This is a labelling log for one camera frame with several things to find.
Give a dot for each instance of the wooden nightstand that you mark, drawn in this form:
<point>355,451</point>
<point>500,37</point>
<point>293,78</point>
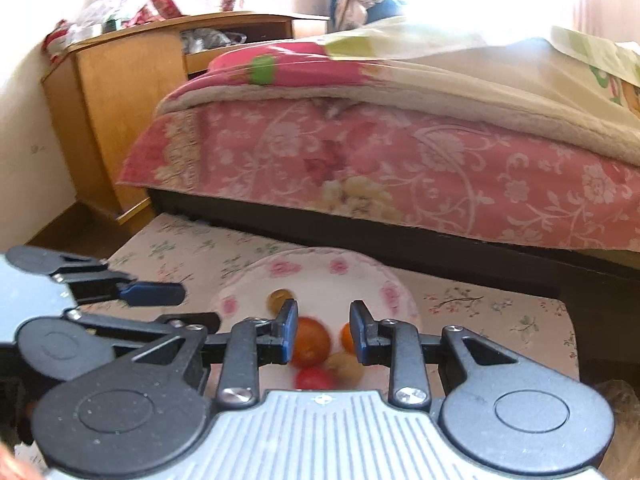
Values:
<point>115,110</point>

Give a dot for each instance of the crumpled clear plastic bag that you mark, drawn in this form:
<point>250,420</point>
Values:
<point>110,7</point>

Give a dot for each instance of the pink floral bedsheet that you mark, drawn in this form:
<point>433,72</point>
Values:
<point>400,170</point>

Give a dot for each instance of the brown longan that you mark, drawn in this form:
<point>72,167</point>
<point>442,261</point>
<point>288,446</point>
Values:
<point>280,299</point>
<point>345,366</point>

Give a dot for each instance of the large red tomato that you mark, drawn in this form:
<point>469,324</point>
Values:
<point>310,342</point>

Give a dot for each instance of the grey cloth in nightstand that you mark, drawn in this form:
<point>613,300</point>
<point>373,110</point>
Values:
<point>210,40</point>

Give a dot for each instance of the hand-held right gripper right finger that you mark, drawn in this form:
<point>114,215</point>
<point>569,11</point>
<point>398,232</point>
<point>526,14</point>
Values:
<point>356,332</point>

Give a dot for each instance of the floral tablecloth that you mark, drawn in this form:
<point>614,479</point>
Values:
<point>475,305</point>

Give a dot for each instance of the white pink-flowered bowl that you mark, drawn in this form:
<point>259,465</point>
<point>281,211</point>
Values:
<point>320,272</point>

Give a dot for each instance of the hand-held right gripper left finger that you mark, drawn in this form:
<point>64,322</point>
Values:
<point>289,332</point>

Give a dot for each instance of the dark bed frame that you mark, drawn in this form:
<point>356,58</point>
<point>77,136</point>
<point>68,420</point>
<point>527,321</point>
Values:
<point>350,242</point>

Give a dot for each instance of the small orange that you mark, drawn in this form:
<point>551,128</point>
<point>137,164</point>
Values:
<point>346,337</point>

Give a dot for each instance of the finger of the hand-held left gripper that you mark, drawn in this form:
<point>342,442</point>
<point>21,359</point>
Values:
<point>152,294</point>
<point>130,325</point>

